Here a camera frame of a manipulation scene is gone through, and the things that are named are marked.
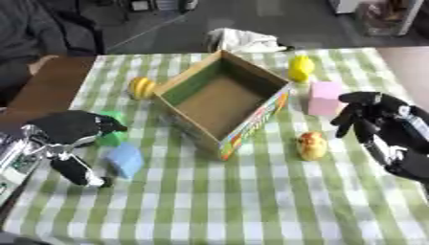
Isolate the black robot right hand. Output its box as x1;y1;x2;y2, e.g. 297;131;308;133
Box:
328;91;429;192

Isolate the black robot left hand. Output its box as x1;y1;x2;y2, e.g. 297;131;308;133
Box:
23;109;129;189

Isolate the open cardboard box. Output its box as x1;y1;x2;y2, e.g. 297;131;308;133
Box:
150;50;295;161

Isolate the green block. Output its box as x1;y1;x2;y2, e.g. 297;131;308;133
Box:
94;110;131;147

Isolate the blue block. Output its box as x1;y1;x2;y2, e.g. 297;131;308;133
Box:
103;142;147;180

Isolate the pink block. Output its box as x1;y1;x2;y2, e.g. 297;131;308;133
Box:
306;80;349;117

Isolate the orange yellow toy fruit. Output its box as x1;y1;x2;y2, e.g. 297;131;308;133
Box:
295;130;328;162

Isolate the yellow toy banana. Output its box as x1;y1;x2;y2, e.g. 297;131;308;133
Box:
127;76;158;101

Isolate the person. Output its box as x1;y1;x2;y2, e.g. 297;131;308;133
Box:
0;0;69;108

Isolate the white bag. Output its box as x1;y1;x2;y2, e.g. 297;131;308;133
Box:
202;27;297;54

